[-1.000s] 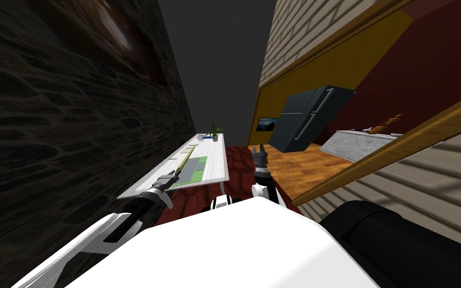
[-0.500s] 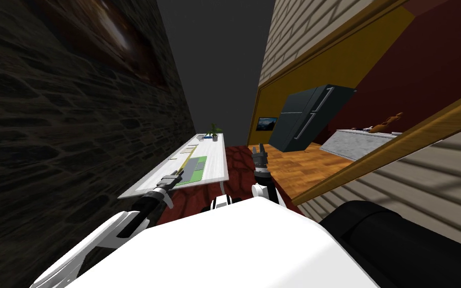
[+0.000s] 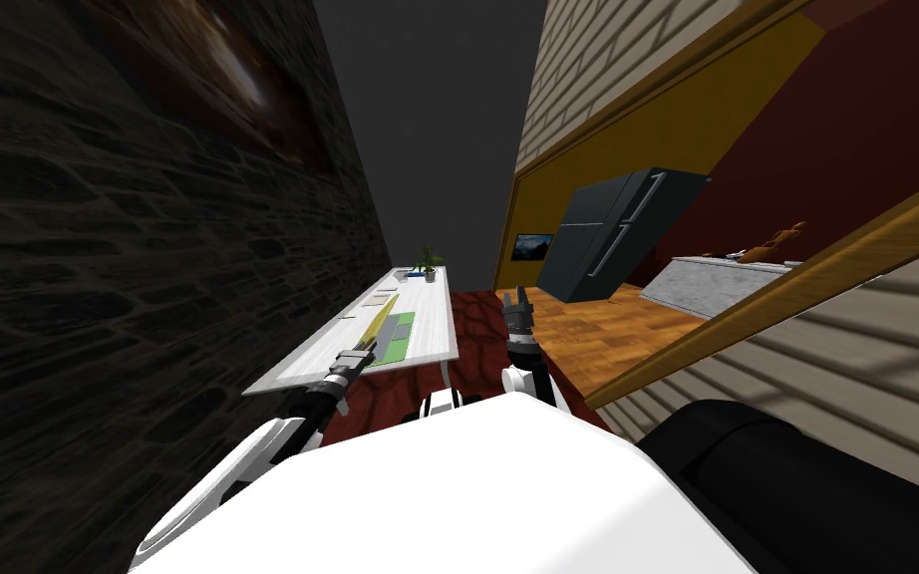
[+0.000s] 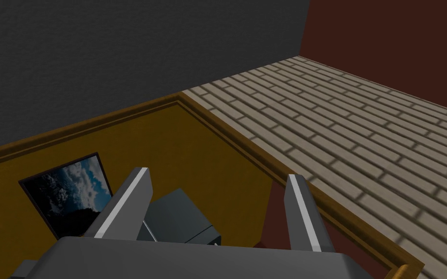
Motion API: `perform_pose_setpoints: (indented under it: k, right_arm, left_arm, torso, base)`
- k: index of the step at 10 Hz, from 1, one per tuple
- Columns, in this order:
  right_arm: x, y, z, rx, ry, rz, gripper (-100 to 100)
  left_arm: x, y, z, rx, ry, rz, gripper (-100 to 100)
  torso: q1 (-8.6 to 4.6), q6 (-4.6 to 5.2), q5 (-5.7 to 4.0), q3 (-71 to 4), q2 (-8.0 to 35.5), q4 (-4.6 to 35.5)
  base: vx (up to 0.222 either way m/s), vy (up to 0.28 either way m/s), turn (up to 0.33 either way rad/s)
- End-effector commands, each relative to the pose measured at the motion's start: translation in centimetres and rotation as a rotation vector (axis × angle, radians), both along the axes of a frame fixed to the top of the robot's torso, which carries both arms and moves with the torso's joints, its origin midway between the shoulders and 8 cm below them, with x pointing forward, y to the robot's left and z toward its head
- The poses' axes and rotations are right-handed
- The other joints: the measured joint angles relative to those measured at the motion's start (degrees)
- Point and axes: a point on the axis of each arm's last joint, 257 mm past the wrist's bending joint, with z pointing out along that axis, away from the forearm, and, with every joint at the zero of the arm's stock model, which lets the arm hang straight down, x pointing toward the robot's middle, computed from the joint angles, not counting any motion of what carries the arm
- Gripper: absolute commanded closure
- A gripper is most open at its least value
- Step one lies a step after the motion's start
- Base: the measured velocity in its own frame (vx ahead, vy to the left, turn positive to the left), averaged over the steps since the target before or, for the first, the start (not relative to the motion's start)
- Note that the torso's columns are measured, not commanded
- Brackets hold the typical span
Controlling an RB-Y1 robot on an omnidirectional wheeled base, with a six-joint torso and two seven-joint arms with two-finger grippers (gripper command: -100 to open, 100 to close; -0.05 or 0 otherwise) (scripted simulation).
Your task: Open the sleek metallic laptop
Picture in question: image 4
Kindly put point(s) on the framed cloudy sky picture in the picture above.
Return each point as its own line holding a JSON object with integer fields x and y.
{"x": 66, "y": 195}

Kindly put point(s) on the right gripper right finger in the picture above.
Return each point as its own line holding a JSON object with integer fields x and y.
{"x": 303, "y": 221}

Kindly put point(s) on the grey refrigerator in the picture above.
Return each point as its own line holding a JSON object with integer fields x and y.
{"x": 177, "y": 221}

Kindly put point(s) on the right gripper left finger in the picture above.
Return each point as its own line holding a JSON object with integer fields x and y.
{"x": 126, "y": 211}

